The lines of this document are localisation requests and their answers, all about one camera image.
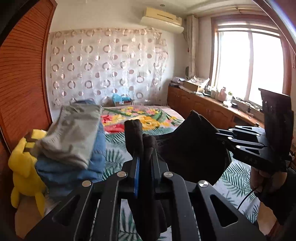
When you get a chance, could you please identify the black pants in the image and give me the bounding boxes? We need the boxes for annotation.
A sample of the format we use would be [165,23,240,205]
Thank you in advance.
[125,111,231,240]

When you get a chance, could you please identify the person's right hand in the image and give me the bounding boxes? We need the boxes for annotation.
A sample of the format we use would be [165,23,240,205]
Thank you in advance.
[250,167,287,193]

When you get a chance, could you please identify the wooden sideboard cabinet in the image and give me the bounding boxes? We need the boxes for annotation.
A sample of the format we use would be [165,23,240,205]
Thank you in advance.
[167,86,264,129]

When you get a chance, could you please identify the pink bottle on cabinet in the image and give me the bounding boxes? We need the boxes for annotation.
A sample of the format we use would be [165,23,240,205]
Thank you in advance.
[218,87,227,102]

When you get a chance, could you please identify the folded blue jeans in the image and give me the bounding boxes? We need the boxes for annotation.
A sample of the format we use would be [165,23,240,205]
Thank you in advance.
[35,99,106,199]

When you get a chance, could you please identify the cardboard box on cabinet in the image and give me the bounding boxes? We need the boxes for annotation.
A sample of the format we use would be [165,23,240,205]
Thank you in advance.
[183,80,204,92]

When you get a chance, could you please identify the yellow plush toy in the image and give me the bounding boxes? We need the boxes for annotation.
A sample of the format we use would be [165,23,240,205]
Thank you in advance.
[8,129,47,216]

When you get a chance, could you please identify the floral blanket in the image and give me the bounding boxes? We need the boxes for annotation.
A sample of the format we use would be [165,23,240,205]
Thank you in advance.
[101,105,184,135]

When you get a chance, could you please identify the folded grey pants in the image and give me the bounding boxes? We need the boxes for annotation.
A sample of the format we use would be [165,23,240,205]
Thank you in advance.
[31,103,102,169]

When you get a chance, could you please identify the beige side curtain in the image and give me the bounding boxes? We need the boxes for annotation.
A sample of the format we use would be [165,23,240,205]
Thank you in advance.
[186,15,199,79]

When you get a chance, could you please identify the blue toy on box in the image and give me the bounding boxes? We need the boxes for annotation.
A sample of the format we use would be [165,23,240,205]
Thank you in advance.
[112,94,132,106]

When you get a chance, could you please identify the white air conditioner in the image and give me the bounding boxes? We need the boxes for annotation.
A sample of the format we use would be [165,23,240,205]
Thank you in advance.
[140,7,184,34]

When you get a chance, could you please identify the circle pattern curtain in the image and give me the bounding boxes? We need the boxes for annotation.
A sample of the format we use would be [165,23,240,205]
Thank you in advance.
[47,28,169,109]

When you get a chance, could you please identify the wooden sliding wardrobe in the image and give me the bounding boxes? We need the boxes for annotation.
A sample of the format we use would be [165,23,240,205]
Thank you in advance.
[0,0,58,153]

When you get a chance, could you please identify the window with wooden frame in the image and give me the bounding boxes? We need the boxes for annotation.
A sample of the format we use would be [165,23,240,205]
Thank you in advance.
[210,14,292,105]

